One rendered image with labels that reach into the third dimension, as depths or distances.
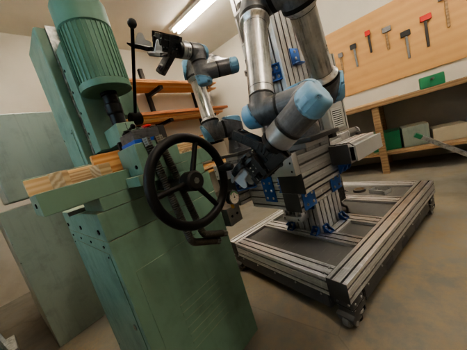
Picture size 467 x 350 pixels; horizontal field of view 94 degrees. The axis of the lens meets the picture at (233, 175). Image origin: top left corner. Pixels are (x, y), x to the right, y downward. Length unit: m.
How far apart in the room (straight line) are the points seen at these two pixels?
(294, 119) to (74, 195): 0.59
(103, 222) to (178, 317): 0.42
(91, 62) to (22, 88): 2.57
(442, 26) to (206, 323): 3.65
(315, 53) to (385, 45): 2.84
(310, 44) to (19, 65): 3.22
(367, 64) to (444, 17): 0.78
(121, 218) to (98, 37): 0.62
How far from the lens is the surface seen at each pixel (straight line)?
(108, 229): 0.75
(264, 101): 0.63
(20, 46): 3.71
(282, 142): 0.52
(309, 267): 1.17
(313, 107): 0.49
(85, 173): 0.89
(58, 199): 0.72
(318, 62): 0.94
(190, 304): 0.94
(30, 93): 3.49
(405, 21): 3.76
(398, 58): 3.70
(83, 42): 0.98
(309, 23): 0.88
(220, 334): 1.09
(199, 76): 1.13
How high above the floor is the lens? 0.89
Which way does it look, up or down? 8 degrees down
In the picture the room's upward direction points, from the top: 16 degrees counter-clockwise
